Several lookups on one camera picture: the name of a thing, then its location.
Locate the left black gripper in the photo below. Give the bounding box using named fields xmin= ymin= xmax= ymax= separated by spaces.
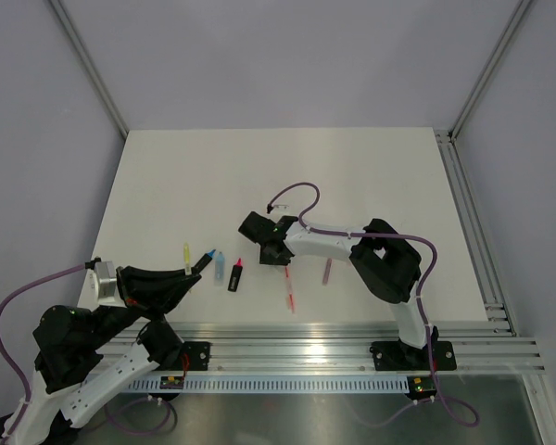
xmin=84 ymin=265 xmax=201 ymax=350

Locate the yellow highlighter pen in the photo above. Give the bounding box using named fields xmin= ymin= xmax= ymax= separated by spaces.
xmin=183 ymin=242 xmax=192 ymax=275

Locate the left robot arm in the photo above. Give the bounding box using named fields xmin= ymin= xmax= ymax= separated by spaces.
xmin=0 ymin=252 xmax=213 ymax=444

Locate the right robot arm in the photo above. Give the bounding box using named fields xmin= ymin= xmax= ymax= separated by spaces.
xmin=238 ymin=211 xmax=438 ymax=371

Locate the thin red pen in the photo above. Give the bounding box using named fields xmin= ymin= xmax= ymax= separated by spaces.
xmin=284 ymin=266 xmax=296 ymax=314

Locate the black blue highlighter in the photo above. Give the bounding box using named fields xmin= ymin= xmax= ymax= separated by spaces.
xmin=193 ymin=249 xmax=216 ymax=273

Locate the light blue highlighter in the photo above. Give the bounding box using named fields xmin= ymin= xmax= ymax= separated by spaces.
xmin=214 ymin=251 xmax=225 ymax=286

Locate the black pink highlighter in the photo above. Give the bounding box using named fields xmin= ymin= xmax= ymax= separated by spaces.
xmin=227 ymin=258 xmax=243 ymax=293

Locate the grey purple marker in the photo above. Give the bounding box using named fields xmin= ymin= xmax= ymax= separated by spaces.
xmin=322 ymin=258 xmax=333 ymax=286

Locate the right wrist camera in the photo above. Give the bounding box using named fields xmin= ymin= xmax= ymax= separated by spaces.
xmin=266 ymin=204 xmax=290 ymax=214

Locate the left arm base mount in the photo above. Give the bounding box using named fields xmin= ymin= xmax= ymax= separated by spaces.
xmin=157 ymin=340 xmax=212 ymax=404

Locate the aluminium mounting rail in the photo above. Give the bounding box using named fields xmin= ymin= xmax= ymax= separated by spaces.
xmin=173 ymin=320 xmax=545 ymax=375

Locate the white slotted cable duct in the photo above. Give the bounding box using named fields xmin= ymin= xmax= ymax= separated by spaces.
xmin=123 ymin=375 xmax=409 ymax=394

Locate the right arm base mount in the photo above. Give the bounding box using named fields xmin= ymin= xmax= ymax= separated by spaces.
xmin=370 ymin=340 xmax=458 ymax=401

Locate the aluminium side rail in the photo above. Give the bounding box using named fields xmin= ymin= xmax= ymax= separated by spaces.
xmin=434 ymin=130 xmax=518 ymax=337

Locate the aluminium frame post left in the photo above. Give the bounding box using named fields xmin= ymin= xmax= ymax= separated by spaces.
xmin=45 ymin=0 xmax=130 ymax=140

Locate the aluminium frame post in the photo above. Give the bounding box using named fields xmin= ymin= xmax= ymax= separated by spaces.
xmin=45 ymin=0 xmax=130 ymax=140
xmin=448 ymin=0 xmax=537 ymax=142

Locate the aluminium frame post right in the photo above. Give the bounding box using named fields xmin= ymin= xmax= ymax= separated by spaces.
xmin=448 ymin=0 xmax=537 ymax=142

